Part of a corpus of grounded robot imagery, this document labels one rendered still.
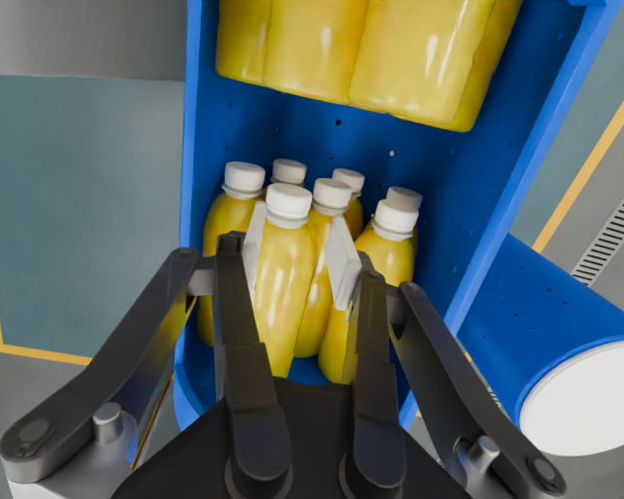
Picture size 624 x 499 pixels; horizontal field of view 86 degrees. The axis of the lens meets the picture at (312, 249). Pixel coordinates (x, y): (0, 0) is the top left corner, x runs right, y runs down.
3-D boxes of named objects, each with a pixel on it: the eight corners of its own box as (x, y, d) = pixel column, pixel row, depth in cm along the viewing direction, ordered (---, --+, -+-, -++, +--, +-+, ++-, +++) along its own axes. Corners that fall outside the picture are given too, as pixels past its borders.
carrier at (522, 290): (403, 260, 144) (466, 230, 139) (535, 469, 66) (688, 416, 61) (376, 206, 133) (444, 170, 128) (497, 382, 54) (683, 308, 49)
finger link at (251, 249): (250, 298, 17) (236, 296, 17) (261, 242, 24) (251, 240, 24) (258, 248, 16) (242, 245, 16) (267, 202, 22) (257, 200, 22)
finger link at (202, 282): (233, 304, 15) (165, 295, 15) (246, 254, 20) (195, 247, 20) (236, 276, 15) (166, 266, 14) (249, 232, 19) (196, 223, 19)
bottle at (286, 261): (257, 335, 42) (280, 193, 34) (301, 365, 39) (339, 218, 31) (212, 364, 36) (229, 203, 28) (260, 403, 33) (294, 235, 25)
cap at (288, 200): (282, 202, 32) (285, 184, 31) (316, 217, 30) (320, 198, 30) (255, 209, 29) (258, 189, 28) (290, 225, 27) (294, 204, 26)
